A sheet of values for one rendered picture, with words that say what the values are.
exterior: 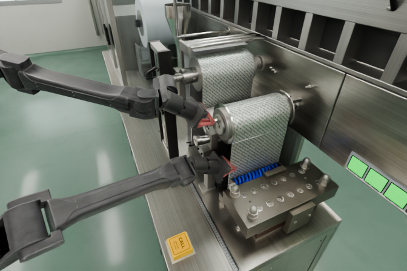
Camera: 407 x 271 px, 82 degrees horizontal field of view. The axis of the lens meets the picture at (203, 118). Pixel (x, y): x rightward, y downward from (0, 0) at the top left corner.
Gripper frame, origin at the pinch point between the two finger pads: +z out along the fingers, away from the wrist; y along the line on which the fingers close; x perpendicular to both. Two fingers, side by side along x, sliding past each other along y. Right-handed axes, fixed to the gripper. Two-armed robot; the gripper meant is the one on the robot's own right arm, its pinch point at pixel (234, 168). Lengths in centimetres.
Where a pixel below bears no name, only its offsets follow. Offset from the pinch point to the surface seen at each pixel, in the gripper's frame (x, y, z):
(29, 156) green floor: -158, -190, -57
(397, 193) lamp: 24.3, 35.7, 19.9
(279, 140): 15.5, 0.4, 13.6
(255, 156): 6.6, 0.3, 6.9
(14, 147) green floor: -167, -215, -71
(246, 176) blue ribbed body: -1.2, 2.9, 5.5
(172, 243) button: -27.1, 8.8, -17.1
